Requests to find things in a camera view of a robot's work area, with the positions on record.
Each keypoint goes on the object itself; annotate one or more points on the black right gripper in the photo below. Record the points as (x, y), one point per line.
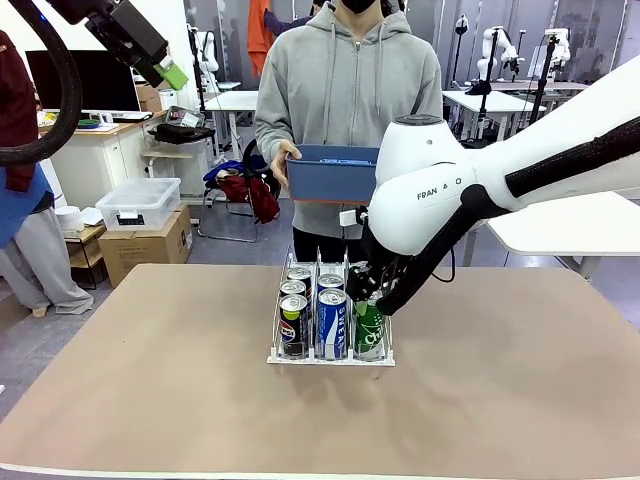
(377, 260)

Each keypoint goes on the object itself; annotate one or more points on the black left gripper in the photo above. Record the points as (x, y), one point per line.
(135, 35)

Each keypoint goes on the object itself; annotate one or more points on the green soda can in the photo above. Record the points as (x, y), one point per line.
(372, 340)

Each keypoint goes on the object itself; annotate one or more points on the blue bin orange trim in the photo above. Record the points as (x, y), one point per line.
(330, 182)

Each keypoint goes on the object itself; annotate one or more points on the person's right forearm grey sleeve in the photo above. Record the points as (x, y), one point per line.
(267, 135)

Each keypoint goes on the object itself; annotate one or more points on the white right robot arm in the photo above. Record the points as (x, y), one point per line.
(425, 165)

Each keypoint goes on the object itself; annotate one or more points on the white lab robot arm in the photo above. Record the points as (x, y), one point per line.
(210, 55)
(562, 50)
(487, 50)

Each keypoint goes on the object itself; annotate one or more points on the person's right hand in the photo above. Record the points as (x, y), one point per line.
(280, 165)

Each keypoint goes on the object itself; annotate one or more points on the white storage bin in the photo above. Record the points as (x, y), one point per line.
(169, 100)

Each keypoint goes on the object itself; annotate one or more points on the small brown cardboard box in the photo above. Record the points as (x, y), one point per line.
(148, 100)

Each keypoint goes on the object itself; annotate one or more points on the blue Pocari Sweat can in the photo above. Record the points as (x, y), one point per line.
(332, 325)
(331, 281)

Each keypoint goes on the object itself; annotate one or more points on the black tray with items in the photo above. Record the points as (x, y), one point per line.
(185, 117)

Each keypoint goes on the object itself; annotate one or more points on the black computer monitor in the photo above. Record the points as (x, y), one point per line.
(100, 80)

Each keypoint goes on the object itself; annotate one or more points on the black bag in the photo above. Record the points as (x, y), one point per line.
(180, 134)

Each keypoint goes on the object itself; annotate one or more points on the white lab table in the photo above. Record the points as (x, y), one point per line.
(235, 100)
(505, 102)

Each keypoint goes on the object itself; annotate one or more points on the small white side table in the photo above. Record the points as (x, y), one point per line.
(170, 155)

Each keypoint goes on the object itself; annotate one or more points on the clear acrylic can rack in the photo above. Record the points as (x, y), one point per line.
(330, 362)

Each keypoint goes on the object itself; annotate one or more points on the green plate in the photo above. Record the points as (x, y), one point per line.
(86, 122)

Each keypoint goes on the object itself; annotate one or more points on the white desk wooden top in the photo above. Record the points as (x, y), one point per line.
(100, 160)

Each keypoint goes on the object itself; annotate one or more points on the orange jacket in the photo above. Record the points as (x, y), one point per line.
(259, 35)

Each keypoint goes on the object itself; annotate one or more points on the clear plastic storage box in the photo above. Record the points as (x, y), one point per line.
(140, 200)

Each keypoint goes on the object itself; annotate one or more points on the person in navy hoodie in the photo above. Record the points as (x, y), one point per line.
(287, 24)

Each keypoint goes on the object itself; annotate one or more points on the person in maroon top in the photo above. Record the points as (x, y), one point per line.
(15, 100)

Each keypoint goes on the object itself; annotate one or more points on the white paper roll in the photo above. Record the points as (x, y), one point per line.
(69, 220)

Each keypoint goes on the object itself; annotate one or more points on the large brown cardboard box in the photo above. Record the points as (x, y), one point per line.
(145, 250)

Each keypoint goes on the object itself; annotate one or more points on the person in grey hoodie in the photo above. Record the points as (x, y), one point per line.
(350, 100)

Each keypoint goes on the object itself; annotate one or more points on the black face mask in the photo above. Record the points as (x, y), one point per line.
(357, 5)

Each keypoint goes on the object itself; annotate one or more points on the large white table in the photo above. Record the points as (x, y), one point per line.
(575, 225)

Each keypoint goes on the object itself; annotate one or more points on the black tripod stand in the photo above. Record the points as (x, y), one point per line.
(484, 100)
(544, 80)

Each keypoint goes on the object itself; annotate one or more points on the wooden lab bench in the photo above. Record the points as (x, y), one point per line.
(565, 86)

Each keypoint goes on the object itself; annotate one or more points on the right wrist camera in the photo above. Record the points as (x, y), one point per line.
(350, 218)

